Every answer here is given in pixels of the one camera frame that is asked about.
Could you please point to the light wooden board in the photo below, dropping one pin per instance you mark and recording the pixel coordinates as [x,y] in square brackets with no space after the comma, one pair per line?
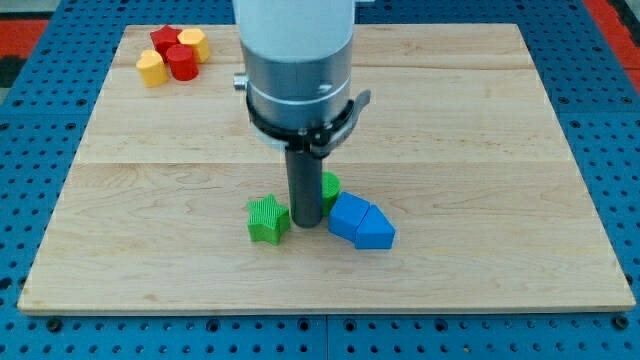
[459,147]

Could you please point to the blue cube block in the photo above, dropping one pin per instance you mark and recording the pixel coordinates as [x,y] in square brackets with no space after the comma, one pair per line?
[346,215]

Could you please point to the yellow hexagon block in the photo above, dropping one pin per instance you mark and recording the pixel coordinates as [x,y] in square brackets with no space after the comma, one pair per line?
[198,41]

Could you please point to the red cylinder block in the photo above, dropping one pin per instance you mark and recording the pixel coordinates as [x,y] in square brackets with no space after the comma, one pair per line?
[182,62]

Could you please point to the blue pentagon block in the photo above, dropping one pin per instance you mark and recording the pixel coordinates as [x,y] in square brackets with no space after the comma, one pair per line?
[375,232]

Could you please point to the red star block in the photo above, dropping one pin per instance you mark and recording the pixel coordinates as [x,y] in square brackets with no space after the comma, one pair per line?
[164,38]

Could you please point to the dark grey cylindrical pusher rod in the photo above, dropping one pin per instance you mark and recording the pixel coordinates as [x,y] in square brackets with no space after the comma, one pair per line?
[304,175]

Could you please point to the green star block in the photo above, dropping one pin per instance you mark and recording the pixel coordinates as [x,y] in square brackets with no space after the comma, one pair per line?
[268,220]

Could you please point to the yellow heart block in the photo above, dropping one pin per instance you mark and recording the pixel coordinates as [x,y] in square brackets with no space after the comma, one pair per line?
[151,68]

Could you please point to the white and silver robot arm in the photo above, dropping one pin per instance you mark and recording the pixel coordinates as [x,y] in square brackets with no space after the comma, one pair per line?
[297,56]

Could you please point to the green cylinder block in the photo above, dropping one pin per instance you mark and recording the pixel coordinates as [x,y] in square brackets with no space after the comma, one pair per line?
[331,187]

